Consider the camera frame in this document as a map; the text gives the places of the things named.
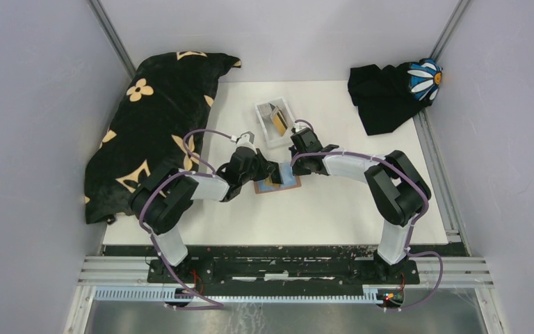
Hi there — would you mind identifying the orange credit card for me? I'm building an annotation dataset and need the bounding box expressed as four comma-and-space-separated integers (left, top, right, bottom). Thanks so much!
257, 177, 280, 192

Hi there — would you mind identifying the tan leather card holder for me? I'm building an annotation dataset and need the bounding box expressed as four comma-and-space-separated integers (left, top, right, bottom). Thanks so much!
254, 161, 302, 194

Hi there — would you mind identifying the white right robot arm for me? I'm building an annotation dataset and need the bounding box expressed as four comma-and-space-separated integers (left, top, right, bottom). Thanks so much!
289, 127, 432, 284

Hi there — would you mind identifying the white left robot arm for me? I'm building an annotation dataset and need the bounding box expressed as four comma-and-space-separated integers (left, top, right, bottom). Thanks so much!
129, 148, 281, 283

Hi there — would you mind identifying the gold credit card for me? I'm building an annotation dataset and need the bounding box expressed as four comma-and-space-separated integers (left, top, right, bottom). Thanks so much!
271, 107, 288, 136

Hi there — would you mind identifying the clear acrylic card tray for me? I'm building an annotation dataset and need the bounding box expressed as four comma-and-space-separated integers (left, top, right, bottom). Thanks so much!
254, 97, 296, 149

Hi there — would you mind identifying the stack of grey cards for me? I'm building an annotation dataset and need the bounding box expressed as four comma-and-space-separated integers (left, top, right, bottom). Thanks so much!
257, 102, 279, 120

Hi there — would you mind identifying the black cloth with daisy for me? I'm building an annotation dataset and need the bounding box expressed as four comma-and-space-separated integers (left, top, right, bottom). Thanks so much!
348, 58, 443, 136

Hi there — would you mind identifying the black floral pillow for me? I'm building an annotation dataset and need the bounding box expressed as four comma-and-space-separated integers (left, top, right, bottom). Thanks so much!
84, 51, 242, 224

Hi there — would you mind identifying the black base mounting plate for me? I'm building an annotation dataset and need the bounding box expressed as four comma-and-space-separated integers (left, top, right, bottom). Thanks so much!
147, 246, 421, 296

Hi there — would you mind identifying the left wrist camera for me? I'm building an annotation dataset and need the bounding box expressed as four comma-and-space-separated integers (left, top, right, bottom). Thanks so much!
230, 132, 256, 152

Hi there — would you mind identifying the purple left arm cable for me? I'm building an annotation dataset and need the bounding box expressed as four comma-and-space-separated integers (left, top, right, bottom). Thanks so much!
138, 129, 250, 310

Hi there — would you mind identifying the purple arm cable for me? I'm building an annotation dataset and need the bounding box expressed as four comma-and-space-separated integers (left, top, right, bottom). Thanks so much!
290, 118, 444, 312
138, 129, 250, 310

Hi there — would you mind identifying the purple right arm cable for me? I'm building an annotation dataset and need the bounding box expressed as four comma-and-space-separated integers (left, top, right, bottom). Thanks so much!
290, 118, 444, 312

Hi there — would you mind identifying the aluminium rail frame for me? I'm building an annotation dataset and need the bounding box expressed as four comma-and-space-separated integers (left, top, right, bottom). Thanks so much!
64, 230, 506, 333

